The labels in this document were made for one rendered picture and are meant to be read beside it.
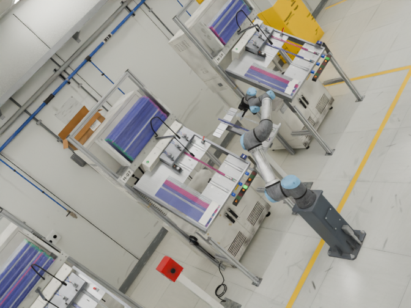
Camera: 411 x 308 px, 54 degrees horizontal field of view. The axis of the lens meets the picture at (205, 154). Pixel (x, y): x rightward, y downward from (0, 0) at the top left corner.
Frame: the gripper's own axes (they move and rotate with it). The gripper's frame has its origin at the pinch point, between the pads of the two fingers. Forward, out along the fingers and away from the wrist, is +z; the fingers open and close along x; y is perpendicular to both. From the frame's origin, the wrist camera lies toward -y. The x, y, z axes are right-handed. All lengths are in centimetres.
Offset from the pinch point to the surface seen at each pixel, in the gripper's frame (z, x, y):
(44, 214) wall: 149, 140, 138
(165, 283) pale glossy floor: 164, 131, -11
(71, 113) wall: 115, 38, 175
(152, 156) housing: 17, 70, 48
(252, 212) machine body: 65, 48, -51
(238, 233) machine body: 66, 73, -48
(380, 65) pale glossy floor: 36, -165, -93
